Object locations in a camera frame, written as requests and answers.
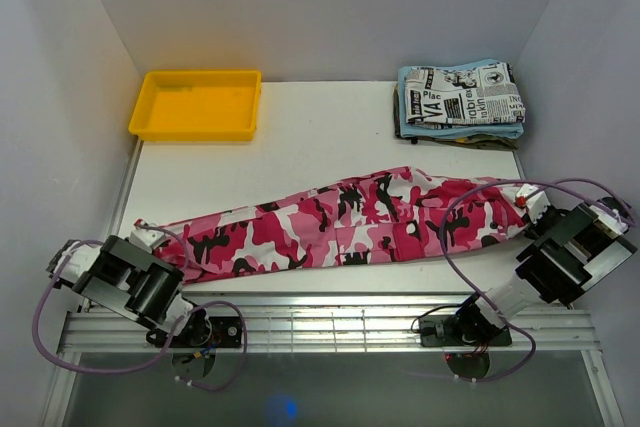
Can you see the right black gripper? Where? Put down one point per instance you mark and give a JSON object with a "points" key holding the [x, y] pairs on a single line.
{"points": [[535, 229]]}

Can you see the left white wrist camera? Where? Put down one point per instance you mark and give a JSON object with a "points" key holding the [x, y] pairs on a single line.
{"points": [[145, 238]]}

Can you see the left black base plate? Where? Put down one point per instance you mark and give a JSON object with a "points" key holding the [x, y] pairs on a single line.
{"points": [[230, 332]]}

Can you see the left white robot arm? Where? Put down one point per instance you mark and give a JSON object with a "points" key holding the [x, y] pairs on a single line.
{"points": [[134, 284]]}

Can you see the pink camouflage trousers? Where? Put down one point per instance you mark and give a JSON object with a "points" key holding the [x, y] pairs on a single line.
{"points": [[395, 215]]}

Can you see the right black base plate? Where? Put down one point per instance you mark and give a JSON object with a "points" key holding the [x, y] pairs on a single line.
{"points": [[449, 331]]}

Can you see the yellow plastic tray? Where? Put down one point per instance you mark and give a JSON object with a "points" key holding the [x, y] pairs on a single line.
{"points": [[197, 106]]}

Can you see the newspaper print folded trousers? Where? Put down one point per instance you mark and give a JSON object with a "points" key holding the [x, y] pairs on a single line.
{"points": [[455, 102]]}

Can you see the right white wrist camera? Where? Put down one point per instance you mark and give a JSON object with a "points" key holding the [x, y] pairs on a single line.
{"points": [[533, 200]]}

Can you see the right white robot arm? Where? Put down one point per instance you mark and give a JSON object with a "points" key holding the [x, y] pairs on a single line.
{"points": [[571, 252]]}

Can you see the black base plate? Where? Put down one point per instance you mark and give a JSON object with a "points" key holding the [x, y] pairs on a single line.
{"points": [[230, 332], [449, 331]]}

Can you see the aluminium rail frame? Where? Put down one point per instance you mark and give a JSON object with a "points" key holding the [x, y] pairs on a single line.
{"points": [[357, 310]]}

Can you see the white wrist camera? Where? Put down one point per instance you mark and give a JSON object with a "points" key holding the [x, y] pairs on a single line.
{"points": [[533, 200], [145, 238]]}

